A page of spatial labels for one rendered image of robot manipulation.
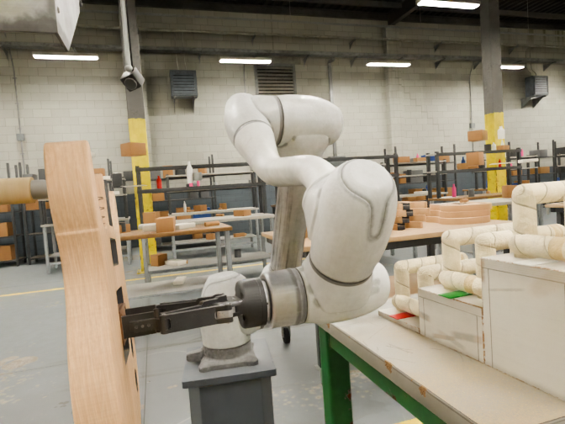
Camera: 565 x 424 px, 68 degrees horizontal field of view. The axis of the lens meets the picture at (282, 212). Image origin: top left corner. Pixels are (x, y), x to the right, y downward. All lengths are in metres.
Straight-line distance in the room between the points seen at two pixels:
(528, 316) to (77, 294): 0.58
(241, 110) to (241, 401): 0.84
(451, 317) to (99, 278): 0.57
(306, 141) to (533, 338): 0.69
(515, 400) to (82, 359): 0.54
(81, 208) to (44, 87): 11.68
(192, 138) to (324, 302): 11.17
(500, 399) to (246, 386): 0.84
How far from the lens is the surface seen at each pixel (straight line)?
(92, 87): 12.01
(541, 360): 0.70
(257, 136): 0.98
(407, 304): 0.95
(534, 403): 0.68
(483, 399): 0.67
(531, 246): 0.70
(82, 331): 0.51
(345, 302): 0.66
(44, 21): 0.47
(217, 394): 1.36
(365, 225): 0.55
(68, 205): 0.51
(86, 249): 0.52
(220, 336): 1.34
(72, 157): 0.51
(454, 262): 0.84
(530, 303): 0.68
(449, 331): 0.82
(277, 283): 0.65
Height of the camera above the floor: 1.23
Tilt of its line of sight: 3 degrees down
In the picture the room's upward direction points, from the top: 4 degrees counter-clockwise
